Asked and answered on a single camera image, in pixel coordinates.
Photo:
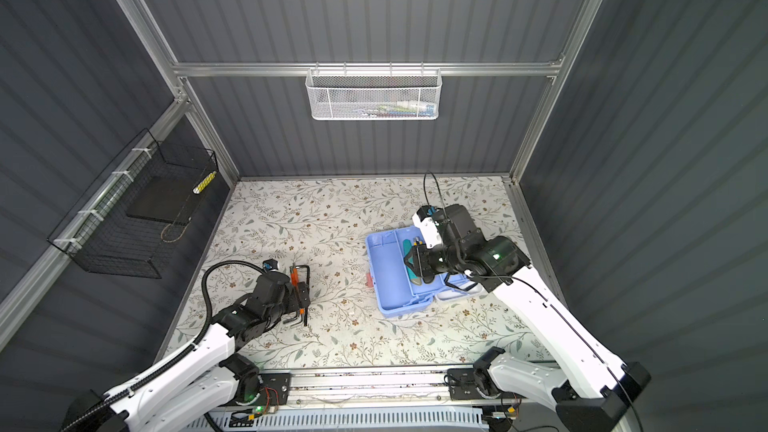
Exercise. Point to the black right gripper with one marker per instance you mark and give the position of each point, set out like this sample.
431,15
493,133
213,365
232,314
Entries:
418,262

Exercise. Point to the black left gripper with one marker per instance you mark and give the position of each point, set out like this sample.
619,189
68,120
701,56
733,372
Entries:
295,302

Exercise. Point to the white blue tool box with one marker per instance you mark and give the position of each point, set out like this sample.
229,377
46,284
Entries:
396,294

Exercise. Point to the teal handle tool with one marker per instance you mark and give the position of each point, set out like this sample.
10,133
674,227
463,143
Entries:
409,261

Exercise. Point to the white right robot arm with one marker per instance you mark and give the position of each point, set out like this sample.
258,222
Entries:
568,341

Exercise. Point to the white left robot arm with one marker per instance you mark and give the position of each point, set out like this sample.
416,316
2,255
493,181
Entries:
209,370

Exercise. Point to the yellow tag in basket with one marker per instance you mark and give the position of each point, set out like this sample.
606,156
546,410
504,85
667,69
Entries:
204,183

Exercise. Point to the black pad in basket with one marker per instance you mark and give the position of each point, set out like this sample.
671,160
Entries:
165,200

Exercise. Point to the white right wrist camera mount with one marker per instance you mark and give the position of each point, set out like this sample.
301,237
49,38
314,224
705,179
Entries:
428,229

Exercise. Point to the white ventilated cable duct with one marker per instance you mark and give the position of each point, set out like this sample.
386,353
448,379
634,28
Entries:
419,418

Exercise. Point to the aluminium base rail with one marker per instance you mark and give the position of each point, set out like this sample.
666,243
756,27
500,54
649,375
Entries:
390,381

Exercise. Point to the black wire mesh basket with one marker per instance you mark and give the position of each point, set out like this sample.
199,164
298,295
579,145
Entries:
132,223

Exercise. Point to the white wire mesh basket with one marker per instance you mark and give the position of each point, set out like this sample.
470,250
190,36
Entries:
386,97

